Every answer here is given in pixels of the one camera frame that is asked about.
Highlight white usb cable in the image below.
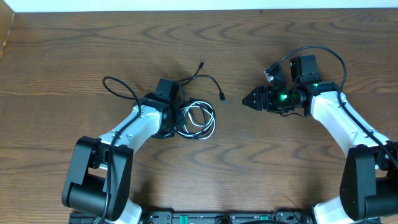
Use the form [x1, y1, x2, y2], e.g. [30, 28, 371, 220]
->
[177, 101, 217, 141]

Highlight black usb cable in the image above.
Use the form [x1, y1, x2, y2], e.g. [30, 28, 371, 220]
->
[174, 60, 227, 140]

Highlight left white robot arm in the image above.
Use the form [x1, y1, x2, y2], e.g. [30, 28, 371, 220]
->
[62, 78, 180, 223]

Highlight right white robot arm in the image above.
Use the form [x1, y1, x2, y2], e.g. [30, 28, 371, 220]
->
[242, 55, 397, 223]

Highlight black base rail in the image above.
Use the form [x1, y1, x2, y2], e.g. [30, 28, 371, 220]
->
[68, 208, 312, 224]

